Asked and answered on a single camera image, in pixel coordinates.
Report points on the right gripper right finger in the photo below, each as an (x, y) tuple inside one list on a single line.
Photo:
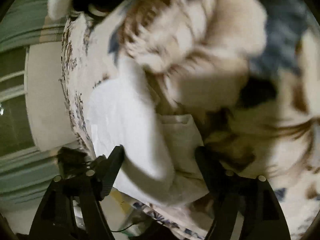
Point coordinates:
[(243, 207)]

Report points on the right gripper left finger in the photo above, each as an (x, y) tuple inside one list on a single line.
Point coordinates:
[(70, 207)]

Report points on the white t-shirt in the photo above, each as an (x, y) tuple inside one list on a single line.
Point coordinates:
[(159, 166)]

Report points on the curtain lower left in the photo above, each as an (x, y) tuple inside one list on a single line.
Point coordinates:
[(26, 174)]

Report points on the floral bed blanket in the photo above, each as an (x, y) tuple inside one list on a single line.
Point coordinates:
[(247, 71)]

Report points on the green striped curtain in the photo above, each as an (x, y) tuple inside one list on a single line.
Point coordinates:
[(27, 23)]

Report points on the window frame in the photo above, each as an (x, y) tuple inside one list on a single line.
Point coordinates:
[(15, 129)]

